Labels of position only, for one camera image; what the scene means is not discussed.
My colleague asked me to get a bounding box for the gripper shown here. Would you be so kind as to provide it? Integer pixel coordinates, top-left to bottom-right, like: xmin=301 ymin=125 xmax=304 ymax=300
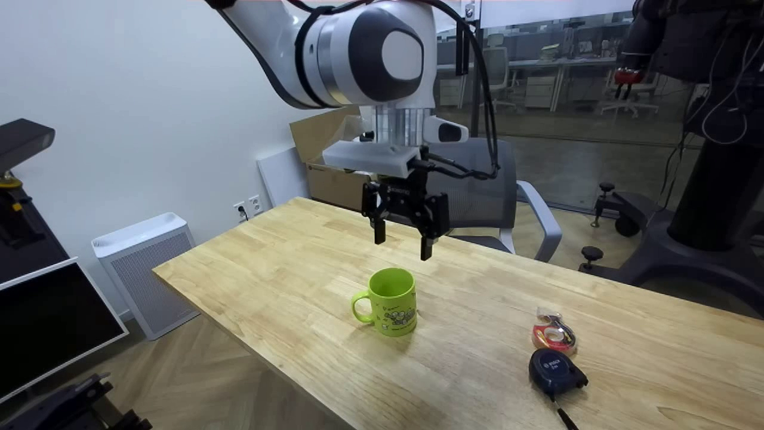
xmin=361 ymin=170 xmax=450 ymax=262

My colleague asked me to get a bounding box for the green mug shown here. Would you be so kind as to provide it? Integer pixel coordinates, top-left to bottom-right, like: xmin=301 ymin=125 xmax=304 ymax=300
xmin=351 ymin=267 xmax=418 ymax=338

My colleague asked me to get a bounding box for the grey mesh office chair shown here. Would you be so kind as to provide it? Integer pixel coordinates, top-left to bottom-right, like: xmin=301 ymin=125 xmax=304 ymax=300
xmin=418 ymin=138 xmax=563 ymax=264

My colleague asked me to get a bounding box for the cardboard box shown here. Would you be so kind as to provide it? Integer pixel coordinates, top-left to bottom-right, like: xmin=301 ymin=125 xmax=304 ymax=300
xmin=289 ymin=106 xmax=375 ymax=212

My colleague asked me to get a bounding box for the white board panel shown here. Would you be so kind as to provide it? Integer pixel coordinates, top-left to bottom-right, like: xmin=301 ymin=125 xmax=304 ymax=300
xmin=256 ymin=146 xmax=312 ymax=209

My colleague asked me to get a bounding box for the red tape dispenser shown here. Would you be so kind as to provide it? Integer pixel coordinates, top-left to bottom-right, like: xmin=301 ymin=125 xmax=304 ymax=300
xmin=531 ymin=306 xmax=578 ymax=357

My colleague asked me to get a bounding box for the white office chair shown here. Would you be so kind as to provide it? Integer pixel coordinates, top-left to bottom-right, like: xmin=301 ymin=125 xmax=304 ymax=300
xmin=480 ymin=45 xmax=519 ymax=113
xmin=599 ymin=70 xmax=661 ymax=118

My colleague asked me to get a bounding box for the dark blue tape measure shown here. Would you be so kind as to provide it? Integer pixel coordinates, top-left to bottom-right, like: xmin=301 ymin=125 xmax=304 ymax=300
xmin=528 ymin=348 xmax=590 ymax=430

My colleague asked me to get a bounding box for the long office desk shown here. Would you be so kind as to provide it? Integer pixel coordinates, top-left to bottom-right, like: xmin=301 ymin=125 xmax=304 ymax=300
xmin=438 ymin=55 xmax=619 ymax=113

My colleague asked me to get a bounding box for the white air purifier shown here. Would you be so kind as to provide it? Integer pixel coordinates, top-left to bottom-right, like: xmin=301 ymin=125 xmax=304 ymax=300
xmin=91 ymin=212 xmax=201 ymax=342

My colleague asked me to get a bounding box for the black mobile robot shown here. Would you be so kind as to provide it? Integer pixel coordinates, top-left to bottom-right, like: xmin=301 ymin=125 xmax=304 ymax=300
xmin=578 ymin=0 xmax=764 ymax=319

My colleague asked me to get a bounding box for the monitor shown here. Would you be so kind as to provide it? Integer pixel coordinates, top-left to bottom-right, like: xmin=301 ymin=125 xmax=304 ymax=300
xmin=0 ymin=257 xmax=130 ymax=405

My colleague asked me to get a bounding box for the black clamp stand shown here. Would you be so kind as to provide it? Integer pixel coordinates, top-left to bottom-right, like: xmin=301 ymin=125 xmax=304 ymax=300
xmin=0 ymin=373 xmax=153 ymax=430

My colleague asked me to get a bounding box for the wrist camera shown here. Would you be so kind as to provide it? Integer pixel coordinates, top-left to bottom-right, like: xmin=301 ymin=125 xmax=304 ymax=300
xmin=322 ymin=140 xmax=422 ymax=179

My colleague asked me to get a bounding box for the camera on mount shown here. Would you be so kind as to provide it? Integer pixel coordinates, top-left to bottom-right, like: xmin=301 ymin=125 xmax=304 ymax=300
xmin=0 ymin=118 xmax=56 ymax=250

